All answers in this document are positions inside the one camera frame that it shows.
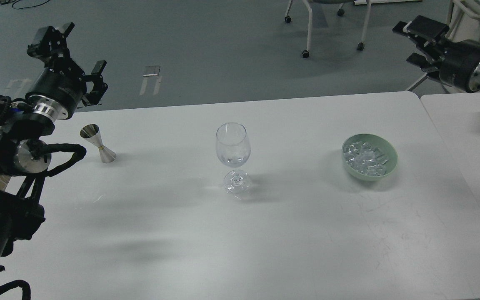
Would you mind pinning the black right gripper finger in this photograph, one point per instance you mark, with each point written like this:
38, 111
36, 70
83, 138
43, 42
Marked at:
425, 33
428, 65

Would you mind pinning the pile of ice cubes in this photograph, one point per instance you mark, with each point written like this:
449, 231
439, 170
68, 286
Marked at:
365, 158

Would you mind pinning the white rolling chair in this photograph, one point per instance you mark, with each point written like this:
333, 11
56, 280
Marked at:
318, 19

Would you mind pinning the clear wine glass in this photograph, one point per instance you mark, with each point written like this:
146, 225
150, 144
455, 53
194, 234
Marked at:
233, 150

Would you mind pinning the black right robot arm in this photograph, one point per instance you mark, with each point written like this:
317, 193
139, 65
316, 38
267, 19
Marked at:
455, 64

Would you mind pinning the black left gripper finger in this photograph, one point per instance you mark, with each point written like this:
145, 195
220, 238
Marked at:
99, 87
49, 45

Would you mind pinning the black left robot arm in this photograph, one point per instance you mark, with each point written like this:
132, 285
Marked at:
25, 160

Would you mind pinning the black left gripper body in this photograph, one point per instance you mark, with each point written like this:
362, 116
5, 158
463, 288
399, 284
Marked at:
55, 95

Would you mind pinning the white office chair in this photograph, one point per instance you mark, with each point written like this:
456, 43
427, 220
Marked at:
464, 22

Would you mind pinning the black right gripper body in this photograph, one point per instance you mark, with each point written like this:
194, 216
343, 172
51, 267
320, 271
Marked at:
461, 68

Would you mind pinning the steel double jigger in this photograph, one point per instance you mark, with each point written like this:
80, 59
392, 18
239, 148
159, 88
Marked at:
91, 133

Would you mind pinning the green bowl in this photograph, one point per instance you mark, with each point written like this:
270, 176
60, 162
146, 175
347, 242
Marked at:
375, 140

